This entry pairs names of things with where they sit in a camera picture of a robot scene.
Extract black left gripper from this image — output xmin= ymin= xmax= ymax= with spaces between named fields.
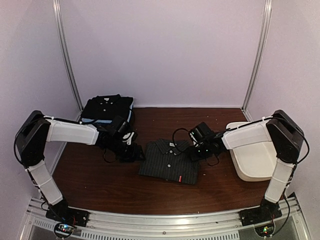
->
xmin=108 ymin=135 xmax=146 ymax=162

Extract dark pinstriped long sleeve shirt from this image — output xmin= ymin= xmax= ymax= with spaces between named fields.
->
xmin=138 ymin=138 xmax=199 ymax=185

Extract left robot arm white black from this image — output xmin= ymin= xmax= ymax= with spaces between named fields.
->
xmin=13 ymin=110 xmax=145 ymax=222

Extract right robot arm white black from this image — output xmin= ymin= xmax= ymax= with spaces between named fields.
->
xmin=188 ymin=109 xmax=308 ymax=221

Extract white plastic basin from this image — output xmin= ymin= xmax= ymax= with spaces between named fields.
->
xmin=222 ymin=121 xmax=277 ymax=182

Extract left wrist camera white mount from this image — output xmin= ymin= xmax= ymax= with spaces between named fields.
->
xmin=122 ymin=131 xmax=138 ymax=146

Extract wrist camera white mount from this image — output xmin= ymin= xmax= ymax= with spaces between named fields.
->
xmin=122 ymin=131 xmax=138 ymax=146
xmin=189 ymin=132 xmax=198 ymax=145

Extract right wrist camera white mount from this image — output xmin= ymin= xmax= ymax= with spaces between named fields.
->
xmin=189 ymin=132 xmax=198 ymax=145

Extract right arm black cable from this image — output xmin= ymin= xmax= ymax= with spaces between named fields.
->
xmin=172 ymin=127 xmax=192 ymax=153

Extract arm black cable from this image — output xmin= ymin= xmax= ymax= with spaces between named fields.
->
xmin=172 ymin=127 xmax=192 ymax=153
xmin=13 ymin=114 xmax=55 ymax=166

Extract aluminium front rail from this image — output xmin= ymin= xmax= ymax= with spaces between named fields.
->
xmin=17 ymin=197 xmax=312 ymax=240

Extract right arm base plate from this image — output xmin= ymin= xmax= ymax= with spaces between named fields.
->
xmin=239 ymin=206 xmax=282 ymax=226

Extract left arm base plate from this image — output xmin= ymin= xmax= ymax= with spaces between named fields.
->
xmin=45 ymin=206 xmax=89 ymax=227

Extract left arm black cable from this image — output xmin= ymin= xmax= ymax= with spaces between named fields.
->
xmin=13 ymin=114 xmax=55 ymax=166

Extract right aluminium corner post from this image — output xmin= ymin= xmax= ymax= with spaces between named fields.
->
xmin=241 ymin=0 xmax=273 ymax=113

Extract aluminium corner post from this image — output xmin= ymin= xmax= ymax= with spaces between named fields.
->
xmin=52 ymin=0 xmax=83 ymax=112
xmin=241 ymin=0 xmax=273 ymax=113

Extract left aluminium corner post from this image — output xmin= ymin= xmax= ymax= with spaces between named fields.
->
xmin=52 ymin=0 xmax=83 ymax=112

